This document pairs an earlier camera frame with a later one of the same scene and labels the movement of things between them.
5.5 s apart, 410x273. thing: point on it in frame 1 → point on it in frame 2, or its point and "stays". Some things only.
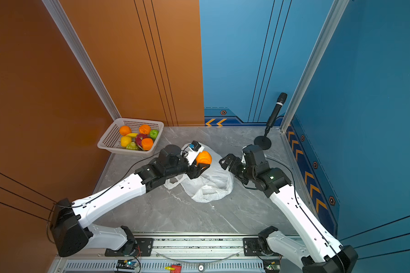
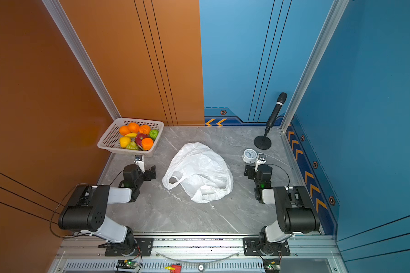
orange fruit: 204,157 → 133,127
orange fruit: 124,130 stays
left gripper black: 196,171 → 148,176
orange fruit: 144,129 stays
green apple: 154,134 stays
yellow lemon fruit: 125,140 stays
